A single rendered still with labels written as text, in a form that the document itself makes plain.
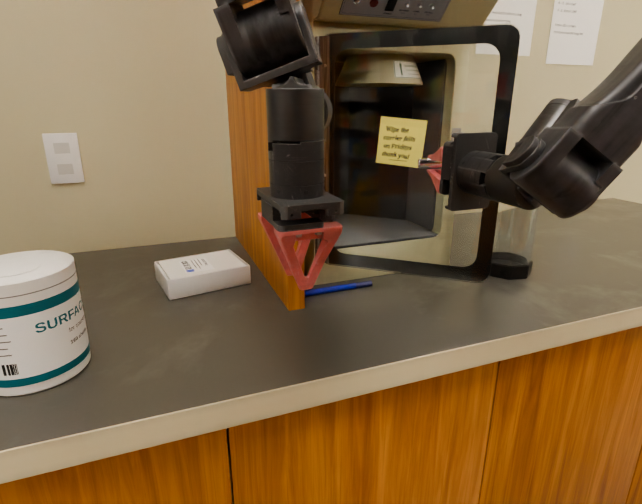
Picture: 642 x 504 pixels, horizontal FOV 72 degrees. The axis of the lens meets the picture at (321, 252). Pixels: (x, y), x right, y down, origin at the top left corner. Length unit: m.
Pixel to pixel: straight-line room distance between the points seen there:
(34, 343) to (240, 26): 0.44
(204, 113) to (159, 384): 0.76
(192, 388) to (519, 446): 0.62
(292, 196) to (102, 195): 0.83
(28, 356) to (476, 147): 0.62
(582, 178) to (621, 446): 0.83
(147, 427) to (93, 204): 0.75
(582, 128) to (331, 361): 0.41
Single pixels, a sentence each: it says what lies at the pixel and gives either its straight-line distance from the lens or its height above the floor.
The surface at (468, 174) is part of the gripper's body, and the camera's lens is 0.60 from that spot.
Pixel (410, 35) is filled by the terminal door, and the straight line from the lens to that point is 0.77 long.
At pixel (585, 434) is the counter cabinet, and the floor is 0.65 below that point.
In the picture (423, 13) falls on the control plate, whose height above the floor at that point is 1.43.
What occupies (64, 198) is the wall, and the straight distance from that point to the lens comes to 1.23.
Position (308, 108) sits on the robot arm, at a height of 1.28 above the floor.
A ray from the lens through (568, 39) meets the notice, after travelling 1.79.
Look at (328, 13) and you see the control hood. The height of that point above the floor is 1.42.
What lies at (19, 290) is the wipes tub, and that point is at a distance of 0.62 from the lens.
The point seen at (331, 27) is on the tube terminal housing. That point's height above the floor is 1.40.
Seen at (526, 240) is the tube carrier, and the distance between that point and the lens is 0.98.
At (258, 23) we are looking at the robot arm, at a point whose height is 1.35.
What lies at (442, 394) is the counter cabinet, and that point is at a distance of 0.77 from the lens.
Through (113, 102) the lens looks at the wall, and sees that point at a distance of 1.20.
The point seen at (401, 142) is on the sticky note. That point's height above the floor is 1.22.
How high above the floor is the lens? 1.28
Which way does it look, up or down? 19 degrees down
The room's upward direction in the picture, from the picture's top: straight up
